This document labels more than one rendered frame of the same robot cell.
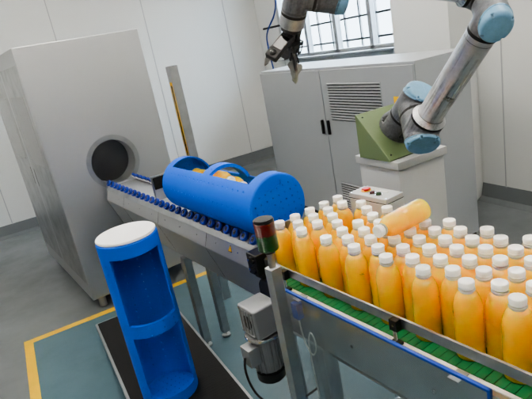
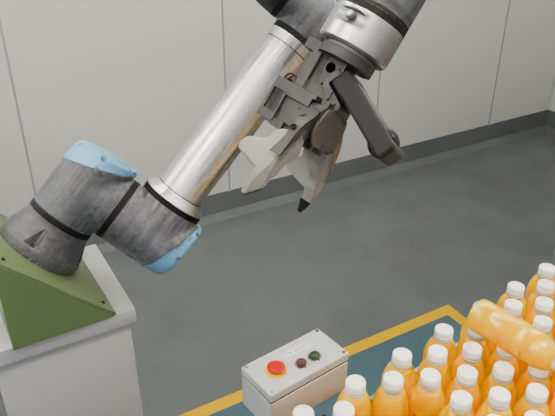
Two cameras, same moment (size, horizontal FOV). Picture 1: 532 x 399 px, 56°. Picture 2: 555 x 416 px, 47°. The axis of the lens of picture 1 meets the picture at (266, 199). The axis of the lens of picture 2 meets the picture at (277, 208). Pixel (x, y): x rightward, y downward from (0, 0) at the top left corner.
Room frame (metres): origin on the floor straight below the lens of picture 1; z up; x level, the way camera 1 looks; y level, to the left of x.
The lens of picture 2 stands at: (2.00, 0.53, 1.98)
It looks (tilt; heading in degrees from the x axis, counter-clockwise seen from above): 29 degrees down; 265
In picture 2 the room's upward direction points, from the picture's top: straight up
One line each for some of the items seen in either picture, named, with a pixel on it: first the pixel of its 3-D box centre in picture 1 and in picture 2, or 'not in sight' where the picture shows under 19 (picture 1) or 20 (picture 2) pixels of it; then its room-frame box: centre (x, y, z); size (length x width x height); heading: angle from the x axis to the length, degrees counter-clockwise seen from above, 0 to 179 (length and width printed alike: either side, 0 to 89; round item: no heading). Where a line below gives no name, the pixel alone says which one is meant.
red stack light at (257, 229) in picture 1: (264, 227); not in sight; (1.38, 0.02, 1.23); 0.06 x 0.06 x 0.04
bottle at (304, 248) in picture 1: (305, 257); not in sight; (1.61, -0.10, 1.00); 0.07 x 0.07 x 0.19
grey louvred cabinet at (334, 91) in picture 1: (353, 145); not in sight; (4.31, -0.86, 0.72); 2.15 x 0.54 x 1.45; 25
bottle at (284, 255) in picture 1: (284, 249); not in sight; (1.72, -0.03, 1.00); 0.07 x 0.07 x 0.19
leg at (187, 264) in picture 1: (196, 302); not in sight; (2.75, 0.54, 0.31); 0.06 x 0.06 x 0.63; 32
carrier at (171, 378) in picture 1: (150, 316); not in sight; (2.18, 0.67, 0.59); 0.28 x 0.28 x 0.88
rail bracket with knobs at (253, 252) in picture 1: (260, 262); not in sight; (1.75, 0.07, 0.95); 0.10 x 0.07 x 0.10; 122
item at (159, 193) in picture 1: (161, 187); not in sight; (3.02, 0.63, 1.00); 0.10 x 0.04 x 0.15; 122
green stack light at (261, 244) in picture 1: (267, 241); not in sight; (1.38, 0.02, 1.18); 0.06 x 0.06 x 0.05
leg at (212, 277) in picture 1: (216, 292); not in sight; (2.82, 0.42, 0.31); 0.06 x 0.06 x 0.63; 32
